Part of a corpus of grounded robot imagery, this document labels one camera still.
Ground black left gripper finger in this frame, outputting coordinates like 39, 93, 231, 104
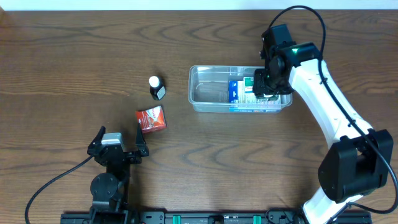
90, 126, 106, 148
136, 124, 147, 152

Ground red Panadol box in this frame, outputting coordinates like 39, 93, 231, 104
136, 106, 167, 134

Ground blue fever patch box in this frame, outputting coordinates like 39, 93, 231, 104
228, 80, 282, 113

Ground dark bottle white cap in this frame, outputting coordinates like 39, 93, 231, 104
149, 76, 166, 100

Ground white green Panadol box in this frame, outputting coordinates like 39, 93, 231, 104
243, 77, 254, 93

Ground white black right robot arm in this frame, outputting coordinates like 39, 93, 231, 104
252, 24, 396, 223

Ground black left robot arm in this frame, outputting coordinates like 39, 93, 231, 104
84, 126, 149, 224

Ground clear plastic container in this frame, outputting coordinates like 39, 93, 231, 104
188, 65, 293, 113

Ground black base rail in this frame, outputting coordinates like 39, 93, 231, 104
60, 210, 373, 224

